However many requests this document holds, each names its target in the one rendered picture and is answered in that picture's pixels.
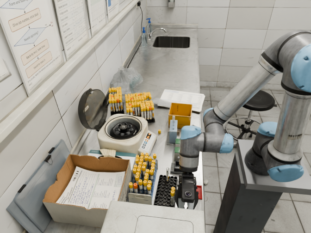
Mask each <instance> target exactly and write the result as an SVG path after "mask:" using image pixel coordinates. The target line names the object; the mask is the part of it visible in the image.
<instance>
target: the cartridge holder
mask: <svg viewBox="0 0 311 233"><path fill-rule="evenodd" d="M170 173H177V174H182V173H183V171H181V170H180V169H179V161H175V163H171V171H170Z"/></svg>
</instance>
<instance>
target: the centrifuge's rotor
mask: <svg viewBox="0 0 311 233"><path fill-rule="evenodd" d="M137 133H138V128H137V126H136V125H134V124H132V123H130V122H121V123H118V124H116V125H115V126H114V127H113V128H112V129H111V131H110V136H111V137H113V138H116V139H126V138H130V137H133V136H134V135H136V134H137Z"/></svg>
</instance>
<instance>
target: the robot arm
mask: <svg viewBox="0 0 311 233"><path fill-rule="evenodd" d="M282 73H283V75H282V80H281V87H282V88H283V89H284V90H285V92H284V97H283V101H282V105H281V110H280V115H279V119H278V122H277V123H276V122H264V123H262V124H260V126H259V128H258V129H257V134H256V137H255V140H254V143H253V146H252V148H251V149H250V150H249V151H247V153H246V155H245V158H244V161H245V164H246V166H247V167H248V168H249V169H250V170H251V171H253V172H255V173H257V174H260V175H264V176H268V175H269V176H270V178H271V179H273V180H275V181H277V182H291V181H294V180H297V179H299V178H300V177H302V176H303V174H304V169H303V166H302V165H301V163H300V162H301V159H302V156H303V149H302V147H301V143H302V140H303V137H304V134H305V131H306V128H307V124H308V121H309V119H310V116H311V32H309V31H303V30H297V31H291V32H289V33H287V34H285V35H283V36H281V37H280V38H278V39H277V40H276V41H274V42H273V43H272V44H271V45H270V46H269V47H268V48H267V49H266V50H265V51H264V52H263V53H262V54H261V59H260V60H259V61H258V62H257V63H256V64H255V65H254V66H253V67H252V68H251V70H250V71H249V72H248V73H247V74H246V75H245V76H244V77H243V78H242V79H241V80H240V81H239V82H238V83H237V84H236V85H235V86H234V87H233V88H232V89H231V90H230V91H229V92H228V93H227V95H226V96H225V97H224V98H223V99H222V100H221V101H220V102H219V103H218V104H217V105H216V106H215V107H214V108H209V109H207V110H205V112H204V114H203V123H204V128H205V132H201V128H200V127H197V126H184V127H182V129H181V135H180V156H178V159H179V169H180V170H181V171H183V173H182V176H181V175H179V181H178V185H177V187H178V189H176V190H175V197H174V198H175V202H176V205H177V207H178V208H185V207H184V205H185V203H187V205H188V207H187V209H193V210H194V209H195V207H196V205H197V203H198V200H199V197H198V194H199V192H198V191H196V189H197V186H196V184H197V182H196V177H194V174H193V172H196V171H197V170H198V166H199V152H208V153H231V151H232V149H233V145H234V141H233V136H232V135H231V134H228V133H225V132H224V127H223V124H224V123H225V122H226V121H227V120H229V119H230V118H231V117H232V116H233V115H234V114H235V113H236V112H237V111H238V110H239V109H240V108H241V107H242V106H244V105H245V104H246V103H247V102H248V101H249V100H250V99H251V98H252V97H253V96H254V95H255V94H256V93H257V92H259V91H260V90H261V89H262V88H263V87H264V86H265V85H266V84H267V83H268V82H269V81H270V80H271V79H272V78H273V77H274V76H275V75H276V74H282Z"/></svg>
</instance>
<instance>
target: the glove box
mask: <svg viewBox="0 0 311 233"><path fill-rule="evenodd" d="M88 155H90V156H95V157H97V158H98V159H100V157H115V158H120V159H130V163H131V172H132V178H133V168H134V165H136V162H135V160H136V155H137V154H135V153H123V152H117V151H116V150H107V149H100V150H91V149H90V151H89V153H88Z"/></svg>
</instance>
